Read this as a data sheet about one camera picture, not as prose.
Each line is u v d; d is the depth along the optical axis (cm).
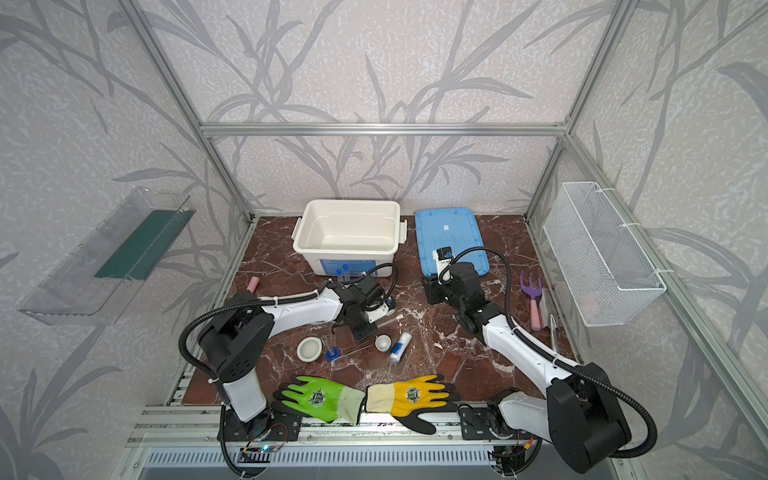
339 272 85
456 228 116
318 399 77
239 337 47
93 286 63
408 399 75
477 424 72
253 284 99
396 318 91
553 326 89
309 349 86
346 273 88
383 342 86
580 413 40
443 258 73
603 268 62
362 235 113
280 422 74
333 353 85
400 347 84
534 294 96
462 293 63
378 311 81
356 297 72
